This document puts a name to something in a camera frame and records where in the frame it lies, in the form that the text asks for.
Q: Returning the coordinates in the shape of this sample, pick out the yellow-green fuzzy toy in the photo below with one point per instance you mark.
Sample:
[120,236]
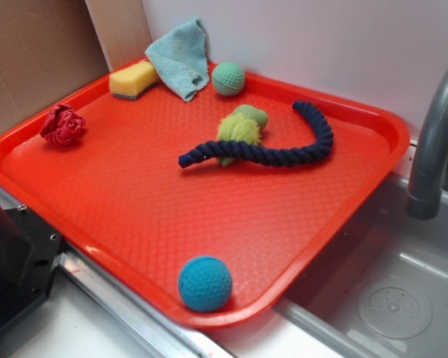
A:
[245,124]

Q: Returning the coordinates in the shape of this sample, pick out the grey faucet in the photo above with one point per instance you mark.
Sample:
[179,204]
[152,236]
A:
[429,172]

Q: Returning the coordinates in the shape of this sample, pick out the grey sink basin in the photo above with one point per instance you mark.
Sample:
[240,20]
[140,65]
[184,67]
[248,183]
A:
[380,287]

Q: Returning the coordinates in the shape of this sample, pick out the light blue cloth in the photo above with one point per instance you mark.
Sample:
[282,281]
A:
[180,59]

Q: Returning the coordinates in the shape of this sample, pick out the brown cardboard panel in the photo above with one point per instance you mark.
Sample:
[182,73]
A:
[48,49]

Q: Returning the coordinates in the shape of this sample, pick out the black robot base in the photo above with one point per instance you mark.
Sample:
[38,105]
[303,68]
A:
[30,251]

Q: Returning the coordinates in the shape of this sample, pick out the yellow sponge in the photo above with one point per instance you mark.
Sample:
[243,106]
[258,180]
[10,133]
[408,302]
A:
[132,81]

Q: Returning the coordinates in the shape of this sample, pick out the blue dimpled ball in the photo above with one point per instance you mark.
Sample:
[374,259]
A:
[205,284]

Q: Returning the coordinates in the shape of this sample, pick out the green dimpled ball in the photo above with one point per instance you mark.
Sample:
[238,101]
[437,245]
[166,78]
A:
[228,79]

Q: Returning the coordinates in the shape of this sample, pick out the crumpled red paper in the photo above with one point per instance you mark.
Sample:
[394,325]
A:
[63,126]

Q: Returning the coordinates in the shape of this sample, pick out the orange plastic tray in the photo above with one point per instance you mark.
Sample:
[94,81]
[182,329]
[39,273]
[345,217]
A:
[120,196]

